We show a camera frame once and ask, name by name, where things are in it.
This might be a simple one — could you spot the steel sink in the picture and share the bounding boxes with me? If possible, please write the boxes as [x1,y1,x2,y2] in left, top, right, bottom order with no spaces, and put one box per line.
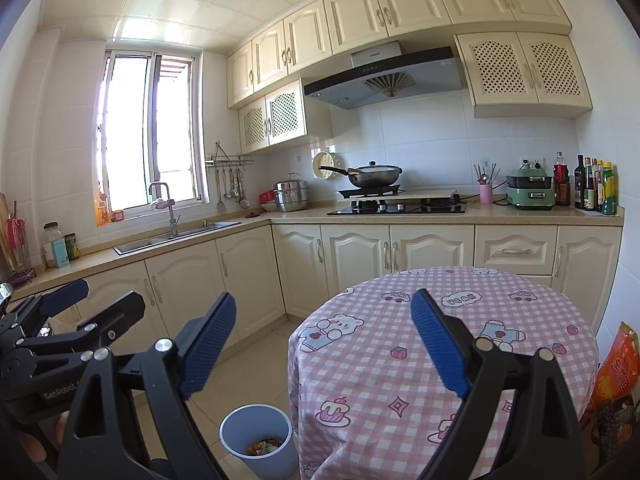
[113,220,243,256]

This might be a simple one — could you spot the pink checkered tablecloth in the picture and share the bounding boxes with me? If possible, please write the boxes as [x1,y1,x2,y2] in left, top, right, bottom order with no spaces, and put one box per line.
[287,266,600,480]

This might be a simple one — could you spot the cream base cabinets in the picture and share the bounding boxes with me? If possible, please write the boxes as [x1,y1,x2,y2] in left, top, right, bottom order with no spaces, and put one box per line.
[0,222,623,361]

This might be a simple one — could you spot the sliding window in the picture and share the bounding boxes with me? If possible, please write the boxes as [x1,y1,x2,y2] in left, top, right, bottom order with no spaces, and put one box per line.
[95,49,211,226]

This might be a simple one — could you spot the steel wok with lid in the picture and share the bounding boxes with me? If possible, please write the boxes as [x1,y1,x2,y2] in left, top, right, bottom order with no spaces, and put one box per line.
[318,161,403,188]

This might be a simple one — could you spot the brown sauce bottle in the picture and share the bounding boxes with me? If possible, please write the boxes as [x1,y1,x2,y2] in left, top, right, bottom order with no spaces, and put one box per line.
[584,157,596,212]

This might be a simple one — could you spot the dark bag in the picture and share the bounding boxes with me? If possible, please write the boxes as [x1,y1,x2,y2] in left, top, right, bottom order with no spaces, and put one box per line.
[587,397,633,476]

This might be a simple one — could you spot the black sauce bottle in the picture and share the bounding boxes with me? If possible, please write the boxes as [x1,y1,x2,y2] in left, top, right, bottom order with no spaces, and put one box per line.
[574,155,587,210]

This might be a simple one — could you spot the green electric cooker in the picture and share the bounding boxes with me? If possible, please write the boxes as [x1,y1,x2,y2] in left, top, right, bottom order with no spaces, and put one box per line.
[506,168,556,211]

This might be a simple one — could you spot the metal faucet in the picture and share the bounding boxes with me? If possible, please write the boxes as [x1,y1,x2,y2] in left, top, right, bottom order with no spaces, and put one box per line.
[148,181,180,237]

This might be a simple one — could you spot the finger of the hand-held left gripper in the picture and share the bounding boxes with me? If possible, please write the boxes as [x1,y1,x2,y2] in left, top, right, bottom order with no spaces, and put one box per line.
[75,291,147,356]
[37,278,90,318]

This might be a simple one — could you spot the cream upper wall cabinets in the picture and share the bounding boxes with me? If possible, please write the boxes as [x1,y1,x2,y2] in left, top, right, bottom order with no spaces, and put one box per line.
[226,0,572,110]

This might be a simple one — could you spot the cream round strainer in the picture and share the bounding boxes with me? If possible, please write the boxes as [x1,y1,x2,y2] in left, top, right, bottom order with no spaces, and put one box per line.
[312,146,346,181]

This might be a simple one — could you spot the blue waste bin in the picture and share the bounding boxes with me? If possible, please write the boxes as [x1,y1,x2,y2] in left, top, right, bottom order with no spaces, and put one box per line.
[220,404,296,480]

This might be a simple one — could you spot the bundle of chopsticks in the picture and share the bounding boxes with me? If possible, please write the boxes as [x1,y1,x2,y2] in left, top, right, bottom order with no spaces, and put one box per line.
[474,161,501,186]

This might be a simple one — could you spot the grey range hood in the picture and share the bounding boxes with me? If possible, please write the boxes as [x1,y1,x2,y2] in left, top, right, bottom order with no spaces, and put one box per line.
[303,41,463,111]

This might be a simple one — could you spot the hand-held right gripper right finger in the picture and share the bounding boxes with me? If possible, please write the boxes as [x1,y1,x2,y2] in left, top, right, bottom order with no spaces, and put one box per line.
[410,288,586,480]

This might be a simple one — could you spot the red utensil rack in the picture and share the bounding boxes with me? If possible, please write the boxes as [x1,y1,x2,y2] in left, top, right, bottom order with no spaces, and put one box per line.
[5,201,37,283]

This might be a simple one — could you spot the black gas stove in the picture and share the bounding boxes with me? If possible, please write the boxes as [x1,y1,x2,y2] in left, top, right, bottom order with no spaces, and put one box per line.
[327,199,467,216]

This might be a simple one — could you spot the metal ladle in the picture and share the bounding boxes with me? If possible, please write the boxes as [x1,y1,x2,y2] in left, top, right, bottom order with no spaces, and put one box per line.
[236,167,251,209]

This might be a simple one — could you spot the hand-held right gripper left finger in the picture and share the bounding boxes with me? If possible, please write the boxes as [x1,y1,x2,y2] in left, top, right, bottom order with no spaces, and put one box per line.
[56,291,237,480]

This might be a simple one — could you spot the glass jar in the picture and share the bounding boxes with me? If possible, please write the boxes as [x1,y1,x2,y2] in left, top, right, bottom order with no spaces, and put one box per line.
[42,222,63,268]

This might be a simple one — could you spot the metal utensil rack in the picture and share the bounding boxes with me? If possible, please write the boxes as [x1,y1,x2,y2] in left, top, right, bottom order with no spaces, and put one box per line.
[206,141,254,167]

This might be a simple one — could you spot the cream lattice door cabinet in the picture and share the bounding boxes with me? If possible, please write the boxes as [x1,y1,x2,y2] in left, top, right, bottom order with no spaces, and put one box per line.
[454,32,594,120]
[238,79,333,156]

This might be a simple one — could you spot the orange printed bag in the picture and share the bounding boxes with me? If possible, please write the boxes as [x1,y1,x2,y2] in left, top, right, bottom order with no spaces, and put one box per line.
[590,321,640,408]

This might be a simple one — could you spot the person's left hand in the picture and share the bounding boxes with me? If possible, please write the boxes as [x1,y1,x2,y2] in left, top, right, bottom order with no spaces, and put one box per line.
[17,410,71,466]

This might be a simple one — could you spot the steel steamer pot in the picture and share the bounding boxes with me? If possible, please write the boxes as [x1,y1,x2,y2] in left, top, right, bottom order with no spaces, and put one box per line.
[274,172,310,212]

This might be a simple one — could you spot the red label dark bottle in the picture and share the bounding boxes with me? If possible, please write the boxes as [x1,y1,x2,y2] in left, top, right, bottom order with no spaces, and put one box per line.
[553,152,571,207]

